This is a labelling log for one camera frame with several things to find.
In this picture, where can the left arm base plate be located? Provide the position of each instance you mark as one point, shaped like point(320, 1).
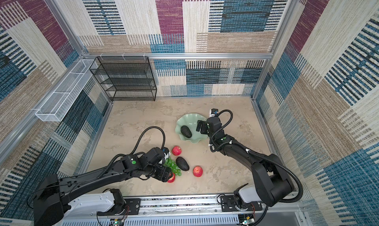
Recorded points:
point(129, 206)

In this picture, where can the black wire mesh shelf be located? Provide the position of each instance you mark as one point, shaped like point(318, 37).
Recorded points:
point(125, 78)

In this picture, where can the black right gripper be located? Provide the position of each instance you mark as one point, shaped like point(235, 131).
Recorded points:
point(204, 125)

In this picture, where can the green scalloped fruit bowl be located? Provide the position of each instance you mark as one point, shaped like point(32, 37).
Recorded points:
point(190, 120)

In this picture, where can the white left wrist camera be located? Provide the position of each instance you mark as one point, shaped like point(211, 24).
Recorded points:
point(166, 152)

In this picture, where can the red fake apple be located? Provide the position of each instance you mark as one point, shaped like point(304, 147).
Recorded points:
point(172, 179)
point(176, 151)
point(198, 171)

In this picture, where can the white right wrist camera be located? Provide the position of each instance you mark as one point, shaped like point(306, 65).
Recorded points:
point(213, 112)

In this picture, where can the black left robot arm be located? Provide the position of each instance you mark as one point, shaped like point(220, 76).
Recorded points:
point(53, 195)

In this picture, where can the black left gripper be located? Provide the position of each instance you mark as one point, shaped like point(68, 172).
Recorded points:
point(165, 174)

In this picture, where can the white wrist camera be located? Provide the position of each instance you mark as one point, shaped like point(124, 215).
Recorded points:
point(213, 112)
point(166, 152)

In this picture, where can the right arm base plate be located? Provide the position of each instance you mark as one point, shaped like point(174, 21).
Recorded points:
point(228, 204)

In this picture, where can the dark fake avocado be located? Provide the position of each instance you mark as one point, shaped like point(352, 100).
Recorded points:
point(186, 132)
point(182, 164)

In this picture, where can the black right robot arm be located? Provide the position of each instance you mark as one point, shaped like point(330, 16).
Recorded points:
point(273, 181)

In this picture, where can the aluminium front rail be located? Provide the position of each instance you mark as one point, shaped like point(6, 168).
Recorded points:
point(192, 210)

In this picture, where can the green fake grape bunch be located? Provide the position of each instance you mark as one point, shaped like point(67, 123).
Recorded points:
point(173, 166)

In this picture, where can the white wire mesh basket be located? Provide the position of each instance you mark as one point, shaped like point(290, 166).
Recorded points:
point(57, 105)

